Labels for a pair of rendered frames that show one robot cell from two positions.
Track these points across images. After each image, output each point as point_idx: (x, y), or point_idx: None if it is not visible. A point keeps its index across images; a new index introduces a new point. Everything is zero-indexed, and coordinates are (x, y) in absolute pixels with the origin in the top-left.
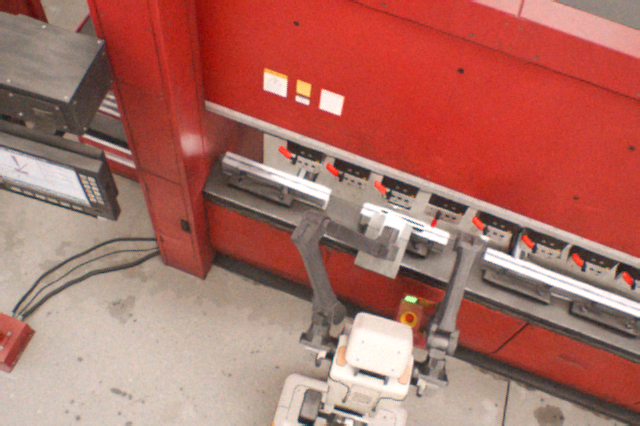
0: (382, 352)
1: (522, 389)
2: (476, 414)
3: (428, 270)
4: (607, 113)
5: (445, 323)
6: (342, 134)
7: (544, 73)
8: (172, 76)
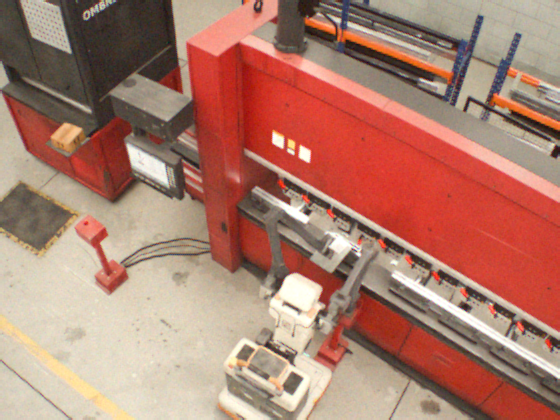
0: (298, 292)
1: (417, 386)
2: (381, 394)
3: None
4: (433, 171)
5: (343, 290)
6: (311, 175)
7: (400, 144)
8: (223, 124)
